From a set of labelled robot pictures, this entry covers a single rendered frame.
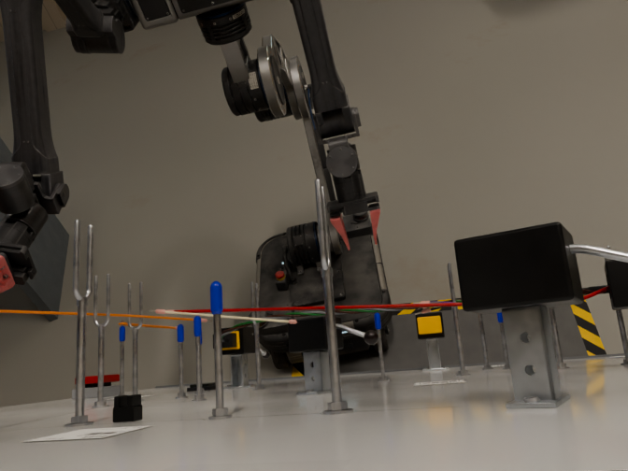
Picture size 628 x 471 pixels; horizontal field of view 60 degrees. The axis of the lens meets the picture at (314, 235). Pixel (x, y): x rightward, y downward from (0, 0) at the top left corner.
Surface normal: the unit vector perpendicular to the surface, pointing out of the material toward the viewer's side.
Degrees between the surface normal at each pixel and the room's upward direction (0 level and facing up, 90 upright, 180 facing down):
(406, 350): 0
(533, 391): 40
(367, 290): 0
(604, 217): 0
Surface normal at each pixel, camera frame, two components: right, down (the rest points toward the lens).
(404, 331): -0.23, -0.74
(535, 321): -0.54, -0.15
